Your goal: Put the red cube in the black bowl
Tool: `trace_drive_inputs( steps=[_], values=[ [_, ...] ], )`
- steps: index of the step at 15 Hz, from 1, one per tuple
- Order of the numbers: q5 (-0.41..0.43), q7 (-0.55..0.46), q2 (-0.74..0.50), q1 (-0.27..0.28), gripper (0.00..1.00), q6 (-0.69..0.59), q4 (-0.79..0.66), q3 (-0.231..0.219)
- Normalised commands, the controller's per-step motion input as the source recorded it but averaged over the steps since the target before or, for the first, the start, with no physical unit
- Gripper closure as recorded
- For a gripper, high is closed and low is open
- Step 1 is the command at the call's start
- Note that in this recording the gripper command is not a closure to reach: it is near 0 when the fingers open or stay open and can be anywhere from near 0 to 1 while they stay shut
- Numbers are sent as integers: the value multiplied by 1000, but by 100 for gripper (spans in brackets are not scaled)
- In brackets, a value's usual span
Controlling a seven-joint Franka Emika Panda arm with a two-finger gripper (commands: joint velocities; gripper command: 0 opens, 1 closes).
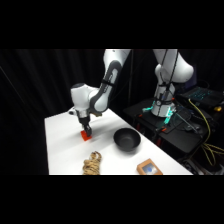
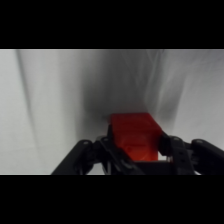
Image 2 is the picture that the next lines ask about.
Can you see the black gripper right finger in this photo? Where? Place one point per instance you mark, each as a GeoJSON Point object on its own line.
{"type": "Point", "coordinates": [186, 155]}

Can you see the red cube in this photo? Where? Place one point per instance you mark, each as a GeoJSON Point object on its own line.
{"type": "Point", "coordinates": [135, 135]}

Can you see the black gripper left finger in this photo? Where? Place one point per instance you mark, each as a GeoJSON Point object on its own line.
{"type": "Point", "coordinates": [100, 156]}

